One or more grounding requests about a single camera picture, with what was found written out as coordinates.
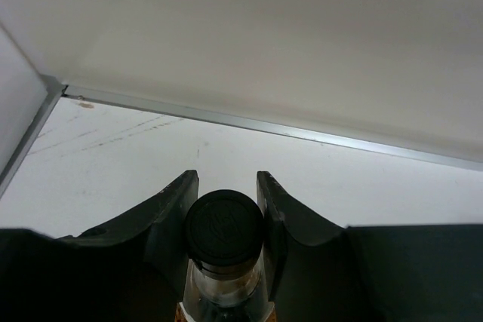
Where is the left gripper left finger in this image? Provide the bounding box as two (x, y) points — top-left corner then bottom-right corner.
(61, 170), (198, 321)

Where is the tall glass red-label bottle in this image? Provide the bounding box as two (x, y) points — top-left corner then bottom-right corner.
(180, 190), (276, 321)

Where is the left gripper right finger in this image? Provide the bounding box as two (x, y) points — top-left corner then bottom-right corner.
(257, 171), (362, 321)

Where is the aluminium table edge frame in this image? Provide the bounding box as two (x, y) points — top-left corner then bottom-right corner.
(1, 75), (482, 194)

